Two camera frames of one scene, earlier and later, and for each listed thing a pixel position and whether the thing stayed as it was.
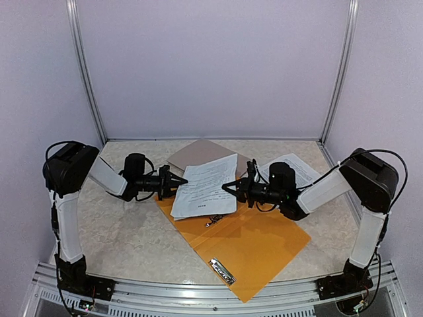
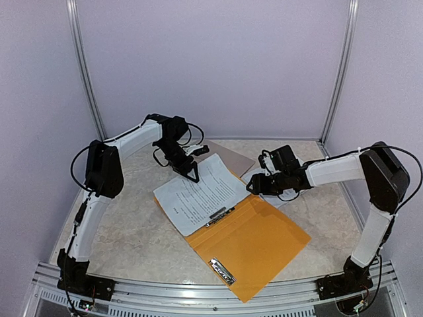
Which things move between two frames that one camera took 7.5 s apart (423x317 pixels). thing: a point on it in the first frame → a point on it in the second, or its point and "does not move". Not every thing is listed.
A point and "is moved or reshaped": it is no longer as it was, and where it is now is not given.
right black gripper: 243,193 → 260,185
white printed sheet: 203,195 is moved or reshaped
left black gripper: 166,183 → 181,169
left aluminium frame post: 72,9 does not move
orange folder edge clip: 222,271 does not move
